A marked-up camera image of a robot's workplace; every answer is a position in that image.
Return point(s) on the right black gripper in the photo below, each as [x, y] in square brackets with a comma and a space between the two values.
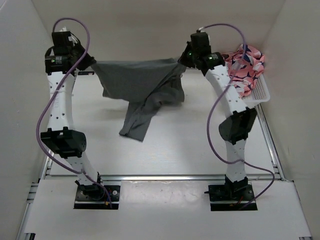
[184, 60]

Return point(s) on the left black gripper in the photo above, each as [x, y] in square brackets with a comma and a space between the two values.
[88, 61]

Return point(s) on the grey shorts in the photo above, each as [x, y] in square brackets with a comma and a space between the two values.
[146, 86]

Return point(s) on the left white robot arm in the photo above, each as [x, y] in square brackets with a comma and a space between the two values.
[63, 144]

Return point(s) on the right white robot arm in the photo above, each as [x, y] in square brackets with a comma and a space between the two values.
[239, 118]

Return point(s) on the pink patterned shorts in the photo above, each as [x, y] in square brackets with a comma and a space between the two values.
[245, 65]

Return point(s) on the black corner label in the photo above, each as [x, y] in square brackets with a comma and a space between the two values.
[86, 73]

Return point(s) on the white plastic basket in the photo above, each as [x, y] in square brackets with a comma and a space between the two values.
[260, 94]

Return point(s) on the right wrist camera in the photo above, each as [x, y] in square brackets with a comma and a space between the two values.
[200, 43]

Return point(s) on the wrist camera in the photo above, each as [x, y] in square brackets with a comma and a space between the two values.
[200, 43]
[62, 41]

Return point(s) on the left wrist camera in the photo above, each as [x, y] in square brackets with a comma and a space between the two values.
[62, 41]

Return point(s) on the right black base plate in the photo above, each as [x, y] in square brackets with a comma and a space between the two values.
[220, 201]

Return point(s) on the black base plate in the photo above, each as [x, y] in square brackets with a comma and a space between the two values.
[220, 201]
[83, 201]

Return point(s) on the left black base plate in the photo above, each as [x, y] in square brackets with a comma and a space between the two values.
[83, 201]

